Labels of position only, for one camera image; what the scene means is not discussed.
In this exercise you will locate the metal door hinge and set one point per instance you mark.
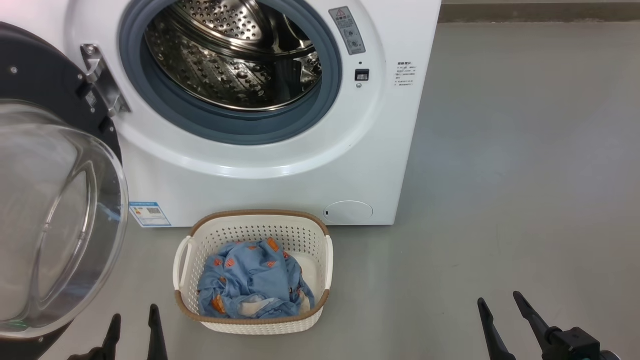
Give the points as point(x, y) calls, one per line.
point(102, 80)

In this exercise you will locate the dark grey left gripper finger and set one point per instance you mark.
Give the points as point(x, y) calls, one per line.
point(111, 342)
point(156, 337)

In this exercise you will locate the small printed text sticker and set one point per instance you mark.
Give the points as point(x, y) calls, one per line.
point(406, 75)

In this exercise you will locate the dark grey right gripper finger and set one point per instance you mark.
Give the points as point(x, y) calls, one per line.
point(492, 335)
point(532, 317)

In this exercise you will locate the white front-load washing machine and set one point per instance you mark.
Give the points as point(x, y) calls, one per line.
point(280, 180)

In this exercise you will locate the round glass washing machine door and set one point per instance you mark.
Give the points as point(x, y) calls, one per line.
point(60, 225)

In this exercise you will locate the black door latch socket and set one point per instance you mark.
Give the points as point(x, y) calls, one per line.
point(362, 75)

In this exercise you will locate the round white filter cover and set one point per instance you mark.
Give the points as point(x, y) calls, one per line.
point(348, 212)

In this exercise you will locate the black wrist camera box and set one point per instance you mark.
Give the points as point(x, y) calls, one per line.
point(575, 345)

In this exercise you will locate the perforated stainless steel drum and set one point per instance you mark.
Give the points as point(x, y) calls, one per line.
point(215, 65)

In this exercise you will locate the blue energy label sticker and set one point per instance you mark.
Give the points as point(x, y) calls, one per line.
point(150, 214)

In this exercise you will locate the grey warning sticker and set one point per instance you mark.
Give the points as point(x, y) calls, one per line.
point(347, 31)

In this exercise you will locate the white perforated laundry basket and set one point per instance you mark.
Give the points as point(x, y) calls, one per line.
point(250, 227)

